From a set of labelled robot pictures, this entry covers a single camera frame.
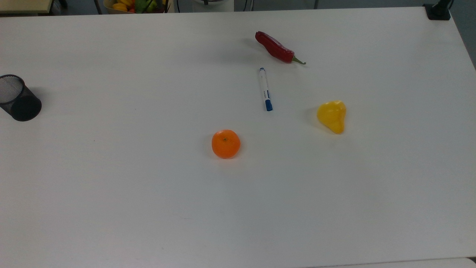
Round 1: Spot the yellow toy pear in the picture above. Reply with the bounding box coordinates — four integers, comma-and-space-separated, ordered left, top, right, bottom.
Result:
316, 100, 347, 135

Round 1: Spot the orange mandarin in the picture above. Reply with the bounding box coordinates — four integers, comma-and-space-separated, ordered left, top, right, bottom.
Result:
211, 129, 241, 160

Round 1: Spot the light wooden table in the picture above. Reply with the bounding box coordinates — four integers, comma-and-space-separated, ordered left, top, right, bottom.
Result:
0, 0, 54, 15

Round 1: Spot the black clamp mount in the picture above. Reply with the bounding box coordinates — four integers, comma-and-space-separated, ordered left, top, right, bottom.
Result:
423, 0, 453, 21

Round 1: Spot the red chili pepper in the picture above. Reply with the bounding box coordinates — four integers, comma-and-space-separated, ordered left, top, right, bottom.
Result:
255, 31, 306, 66

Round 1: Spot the black mesh pen cup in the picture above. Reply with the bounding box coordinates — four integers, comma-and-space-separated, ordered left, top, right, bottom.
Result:
0, 74, 42, 122

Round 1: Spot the basket of toy fruit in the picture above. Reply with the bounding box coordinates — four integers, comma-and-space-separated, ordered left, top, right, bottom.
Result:
103, 0, 175, 14

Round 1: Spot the white marker with blue cap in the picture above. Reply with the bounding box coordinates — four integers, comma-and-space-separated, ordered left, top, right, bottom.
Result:
259, 67, 273, 112

